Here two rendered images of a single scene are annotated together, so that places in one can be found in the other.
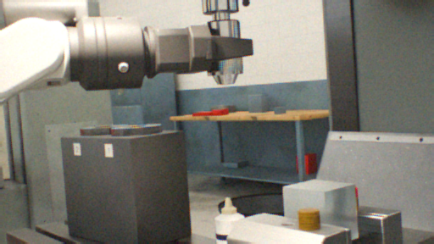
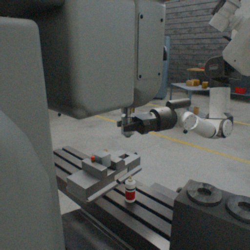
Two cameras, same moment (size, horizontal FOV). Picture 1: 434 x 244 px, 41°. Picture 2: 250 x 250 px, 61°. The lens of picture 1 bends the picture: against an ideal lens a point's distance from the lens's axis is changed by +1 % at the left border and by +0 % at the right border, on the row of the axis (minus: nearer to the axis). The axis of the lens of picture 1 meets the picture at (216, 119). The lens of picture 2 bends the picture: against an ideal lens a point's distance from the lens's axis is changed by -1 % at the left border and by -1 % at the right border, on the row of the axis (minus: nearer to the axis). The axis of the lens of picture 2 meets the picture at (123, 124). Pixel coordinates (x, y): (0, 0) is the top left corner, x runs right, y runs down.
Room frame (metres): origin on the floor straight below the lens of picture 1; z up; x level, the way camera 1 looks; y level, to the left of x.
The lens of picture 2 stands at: (1.45, -0.15, 1.48)
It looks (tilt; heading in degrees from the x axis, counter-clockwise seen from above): 19 degrees down; 170
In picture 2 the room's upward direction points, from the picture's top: straight up
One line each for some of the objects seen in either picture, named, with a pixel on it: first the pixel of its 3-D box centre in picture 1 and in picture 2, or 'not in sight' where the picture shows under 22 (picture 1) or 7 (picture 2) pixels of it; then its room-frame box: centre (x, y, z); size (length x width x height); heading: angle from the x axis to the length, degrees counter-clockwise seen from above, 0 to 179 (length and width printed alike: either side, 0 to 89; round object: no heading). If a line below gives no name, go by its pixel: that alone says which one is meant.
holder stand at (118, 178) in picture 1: (124, 180); (218, 229); (1.06, 0.18, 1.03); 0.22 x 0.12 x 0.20; 45
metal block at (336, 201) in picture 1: (319, 212); (101, 159); (0.63, -0.11, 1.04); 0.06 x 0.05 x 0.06; 39
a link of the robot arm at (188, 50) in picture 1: (153, 54); (150, 121); (0.73, 0.07, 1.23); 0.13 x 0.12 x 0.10; 16
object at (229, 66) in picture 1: (224, 52); (127, 125); (0.75, -0.02, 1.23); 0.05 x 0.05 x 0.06
